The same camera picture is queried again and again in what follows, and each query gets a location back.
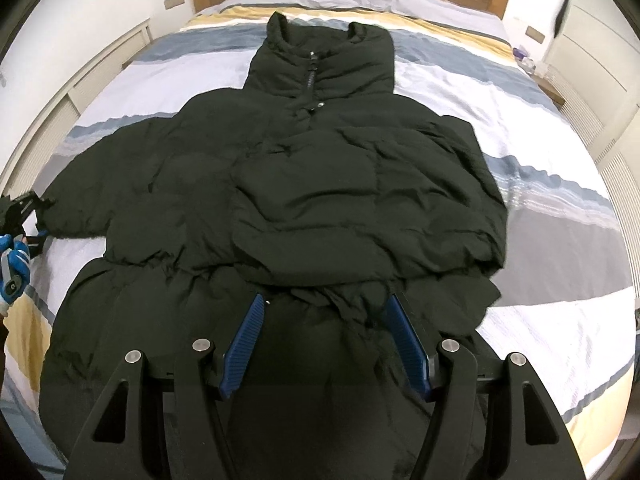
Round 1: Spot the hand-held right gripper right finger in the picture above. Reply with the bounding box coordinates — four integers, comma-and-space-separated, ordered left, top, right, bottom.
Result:
387, 294, 586, 480

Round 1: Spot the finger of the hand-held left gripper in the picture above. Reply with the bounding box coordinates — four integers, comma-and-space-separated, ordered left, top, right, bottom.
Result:
0, 191, 56, 256

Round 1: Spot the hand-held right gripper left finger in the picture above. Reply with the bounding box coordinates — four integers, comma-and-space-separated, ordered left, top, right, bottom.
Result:
67, 292, 266, 480

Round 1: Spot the dark green puffer jacket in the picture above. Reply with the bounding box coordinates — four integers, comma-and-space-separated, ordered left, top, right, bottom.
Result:
37, 10, 508, 480

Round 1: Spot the striped duvet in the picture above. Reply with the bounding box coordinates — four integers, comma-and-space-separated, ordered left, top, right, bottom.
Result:
0, 0, 636, 466

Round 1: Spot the wooden nightstand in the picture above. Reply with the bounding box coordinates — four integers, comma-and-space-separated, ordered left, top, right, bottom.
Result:
512, 45, 568, 107

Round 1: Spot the white wardrobe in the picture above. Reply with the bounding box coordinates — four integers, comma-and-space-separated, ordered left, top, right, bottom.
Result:
542, 0, 640, 161

